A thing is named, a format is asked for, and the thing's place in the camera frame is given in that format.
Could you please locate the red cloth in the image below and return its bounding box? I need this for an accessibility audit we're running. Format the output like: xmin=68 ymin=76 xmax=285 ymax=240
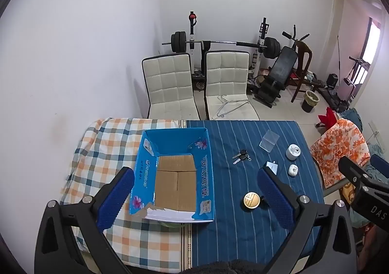
xmin=318 ymin=107 xmax=338 ymax=129

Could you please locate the black exercise machine base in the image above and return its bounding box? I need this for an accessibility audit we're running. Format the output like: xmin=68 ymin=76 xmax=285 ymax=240
xmin=321 ymin=73 xmax=351 ymax=112

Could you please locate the blue cardboard box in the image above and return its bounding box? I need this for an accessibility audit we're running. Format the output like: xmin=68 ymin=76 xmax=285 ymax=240
xmin=129 ymin=128 xmax=216 ymax=223

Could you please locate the white padded chair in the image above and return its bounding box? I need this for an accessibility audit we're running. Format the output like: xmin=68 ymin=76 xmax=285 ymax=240
xmin=203 ymin=51 xmax=260 ymax=120
xmin=141 ymin=53 xmax=201 ymax=120

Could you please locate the clear plastic case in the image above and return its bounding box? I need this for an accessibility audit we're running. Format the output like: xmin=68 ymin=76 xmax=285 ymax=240
xmin=259 ymin=130 xmax=279 ymax=151

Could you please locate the white barbell rack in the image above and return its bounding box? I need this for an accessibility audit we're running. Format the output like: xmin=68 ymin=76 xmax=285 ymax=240
xmin=185 ymin=11 xmax=271 ymax=80

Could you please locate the orange floral cloth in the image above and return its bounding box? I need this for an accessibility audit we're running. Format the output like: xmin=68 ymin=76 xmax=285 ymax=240
xmin=310 ymin=119 xmax=371 ymax=188

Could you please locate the orange checked tablecloth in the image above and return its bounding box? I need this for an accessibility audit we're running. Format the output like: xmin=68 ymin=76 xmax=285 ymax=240
xmin=59 ymin=118 xmax=198 ymax=271

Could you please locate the blue striped tablecloth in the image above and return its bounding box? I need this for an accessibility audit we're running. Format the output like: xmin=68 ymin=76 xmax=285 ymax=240
xmin=179 ymin=120 xmax=326 ymax=274

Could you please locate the wire clothes hanger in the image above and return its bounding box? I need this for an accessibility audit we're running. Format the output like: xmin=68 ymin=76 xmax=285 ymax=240
xmin=210 ymin=95 xmax=250 ymax=120

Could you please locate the dark waste bin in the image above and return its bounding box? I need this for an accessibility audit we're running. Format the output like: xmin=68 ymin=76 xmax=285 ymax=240
xmin=301 ymin=90 xmax=319 ymax=113

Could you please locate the teal blanket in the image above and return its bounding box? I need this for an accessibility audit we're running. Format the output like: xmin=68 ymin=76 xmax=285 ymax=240
xmin=340 ymin=108 xmax=389 ymax=171

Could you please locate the key bunch with black fobs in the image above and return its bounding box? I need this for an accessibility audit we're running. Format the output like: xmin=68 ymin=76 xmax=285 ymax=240
xmin=232 ymin=149 xmax=252 ymax=165

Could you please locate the black weight bench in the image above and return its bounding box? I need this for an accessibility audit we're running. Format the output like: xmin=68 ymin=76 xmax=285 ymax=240
xmin=254 ymin=46 xmax=298 ymax=109

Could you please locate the brown wooden chair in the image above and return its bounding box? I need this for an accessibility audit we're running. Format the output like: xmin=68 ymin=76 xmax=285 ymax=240
xmin=290 ymin=40 xmax=313 ymax=103

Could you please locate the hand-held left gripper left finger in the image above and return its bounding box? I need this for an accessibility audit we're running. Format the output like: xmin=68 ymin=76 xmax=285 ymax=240
xmin=34 ymin=166 xmax=136 ymax=274

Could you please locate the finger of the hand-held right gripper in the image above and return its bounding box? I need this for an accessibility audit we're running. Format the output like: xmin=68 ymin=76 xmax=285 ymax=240
xmin=370 ymin=154 xmax=389 ymax=185
xmin=338 ymin=156 xmax=373 ymax=185

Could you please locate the barbell with black plates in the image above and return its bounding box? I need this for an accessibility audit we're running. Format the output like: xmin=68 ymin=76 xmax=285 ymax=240
xmin=161 ymin=31 xmax=282 ymax=59

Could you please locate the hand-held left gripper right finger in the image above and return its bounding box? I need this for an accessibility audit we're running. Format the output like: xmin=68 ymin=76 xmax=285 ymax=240
xmin=257 ymin=166 xmax=357 ymax=274

